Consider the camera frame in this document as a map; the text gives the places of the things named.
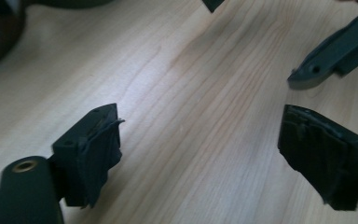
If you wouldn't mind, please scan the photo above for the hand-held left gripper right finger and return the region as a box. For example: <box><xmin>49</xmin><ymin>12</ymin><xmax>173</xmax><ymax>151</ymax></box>
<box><xmin>277</xmin><ymin>104</ymin><xmax>358</xmax><ymax>213</ymax></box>

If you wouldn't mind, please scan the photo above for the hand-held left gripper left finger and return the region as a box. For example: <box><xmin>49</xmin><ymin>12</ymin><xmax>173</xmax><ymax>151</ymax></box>
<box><xmin>51</xmin><ymin>103</ymin><xmax>125</xmax><ymax>209</ymax></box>

